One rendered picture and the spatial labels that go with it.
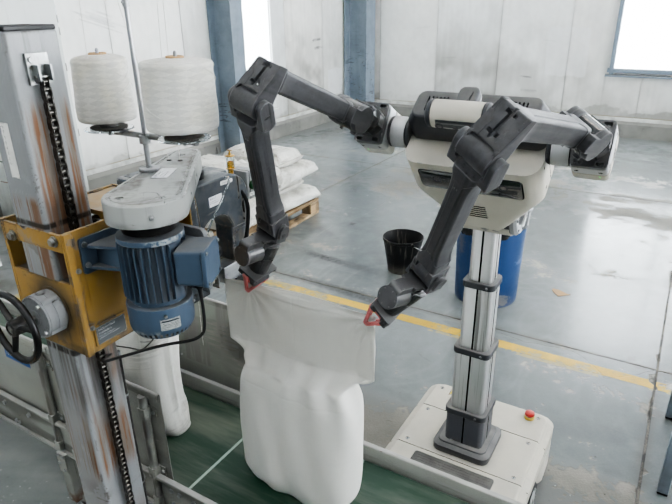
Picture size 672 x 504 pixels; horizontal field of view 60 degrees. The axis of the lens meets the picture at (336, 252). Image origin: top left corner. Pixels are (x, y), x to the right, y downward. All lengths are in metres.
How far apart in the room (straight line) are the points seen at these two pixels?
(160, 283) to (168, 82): 0.43
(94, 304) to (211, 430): 0.90
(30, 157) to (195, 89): 0.37
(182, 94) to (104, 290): 0.51
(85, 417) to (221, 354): 0.86
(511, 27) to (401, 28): 1.77
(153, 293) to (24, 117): 0.45
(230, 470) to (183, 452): 0.20
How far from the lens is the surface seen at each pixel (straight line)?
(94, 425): 1.69
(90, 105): 1.54
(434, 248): 1.27
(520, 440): 2.41
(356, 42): 10.20
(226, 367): 2.43
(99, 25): 6.53
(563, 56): 9.33
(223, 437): 2.20
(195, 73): 1.32
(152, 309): 1.37
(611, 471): 2.80
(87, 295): 1.46
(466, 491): 1.98
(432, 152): 1.66
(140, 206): 1.25
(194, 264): 1.30
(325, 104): 1.48
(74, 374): 1.61
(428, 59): 9.92
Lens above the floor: 1.79
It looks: 23 degrees down
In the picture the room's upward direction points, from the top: 1 degrees counter-clockwise
